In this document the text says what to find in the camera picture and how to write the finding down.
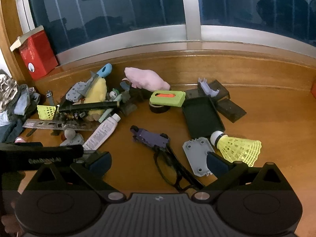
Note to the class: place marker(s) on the perforated metal plate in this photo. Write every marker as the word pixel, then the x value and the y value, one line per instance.
pixel 44 124

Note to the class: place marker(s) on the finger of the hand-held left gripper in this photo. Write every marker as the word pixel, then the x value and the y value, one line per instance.
pixel 42 154

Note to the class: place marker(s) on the black tape roll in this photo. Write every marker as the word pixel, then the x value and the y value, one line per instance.
pixel 158 109

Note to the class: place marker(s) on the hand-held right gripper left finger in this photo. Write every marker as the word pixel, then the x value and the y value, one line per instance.
pixel 100 163

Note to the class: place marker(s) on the small yellow shuttlecock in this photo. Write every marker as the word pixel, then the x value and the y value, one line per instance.
pixel 47 111

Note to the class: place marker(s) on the lavender plastic part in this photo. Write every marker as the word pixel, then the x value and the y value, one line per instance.
pixel 209 90

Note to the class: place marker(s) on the yellow plush toy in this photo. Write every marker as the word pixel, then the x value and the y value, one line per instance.
pixel 97 91

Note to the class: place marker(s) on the black tray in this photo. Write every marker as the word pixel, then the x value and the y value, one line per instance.
pixel 202 118

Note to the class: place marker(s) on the wooden desktop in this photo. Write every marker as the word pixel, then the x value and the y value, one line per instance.
pixel 266 118

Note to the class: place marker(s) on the red box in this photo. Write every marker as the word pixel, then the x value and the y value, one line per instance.
pixel 37 54

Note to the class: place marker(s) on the black eyeglasses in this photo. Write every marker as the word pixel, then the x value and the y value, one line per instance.
pixel 188 179

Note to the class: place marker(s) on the pink plush toy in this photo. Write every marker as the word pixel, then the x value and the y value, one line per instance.
pixel 145 79

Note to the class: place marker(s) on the purple plastic toy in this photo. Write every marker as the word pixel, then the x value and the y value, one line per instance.
pixel 150 138

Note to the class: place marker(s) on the grey plate with holes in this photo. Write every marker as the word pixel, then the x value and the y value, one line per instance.
pixel 75 91

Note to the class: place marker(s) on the white tube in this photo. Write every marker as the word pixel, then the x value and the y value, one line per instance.
pixel 102 132

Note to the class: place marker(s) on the small figurine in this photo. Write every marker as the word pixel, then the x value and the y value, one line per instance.
pixel 114 95

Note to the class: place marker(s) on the grey plastic plate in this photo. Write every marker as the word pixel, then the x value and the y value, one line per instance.
pixel 197 155

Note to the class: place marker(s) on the pink small item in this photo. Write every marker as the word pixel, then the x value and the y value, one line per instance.
pixel 21 139

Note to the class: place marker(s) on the grey ball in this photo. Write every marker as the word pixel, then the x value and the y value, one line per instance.
pixel 70 134

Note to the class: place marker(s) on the yellow shuttlecock white cork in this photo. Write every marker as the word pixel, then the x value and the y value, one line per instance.
pixel 237 148

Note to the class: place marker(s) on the black plastic part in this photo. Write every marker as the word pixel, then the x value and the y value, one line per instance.
pixel 139 93

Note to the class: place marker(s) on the teal pen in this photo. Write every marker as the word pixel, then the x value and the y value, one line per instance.
pixel 105 116

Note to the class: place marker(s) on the dark translucent box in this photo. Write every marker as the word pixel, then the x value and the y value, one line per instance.
pixel 221 87
pixel 230 109

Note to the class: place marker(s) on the sliding glass window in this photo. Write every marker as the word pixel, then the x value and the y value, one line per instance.
pixel 123 5

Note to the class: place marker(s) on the green case orange insert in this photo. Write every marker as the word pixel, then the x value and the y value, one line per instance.
pixel 167 100

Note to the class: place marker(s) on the pile of clothes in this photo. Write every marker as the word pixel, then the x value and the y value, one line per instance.
pixel 12 98

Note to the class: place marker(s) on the long black box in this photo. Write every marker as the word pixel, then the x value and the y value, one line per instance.
pixel 86 106

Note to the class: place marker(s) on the dark grey plastic part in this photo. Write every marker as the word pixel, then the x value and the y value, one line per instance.
pixel 128 106

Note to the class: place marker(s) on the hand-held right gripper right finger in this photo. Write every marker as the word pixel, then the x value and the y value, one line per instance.
pixel 217 165

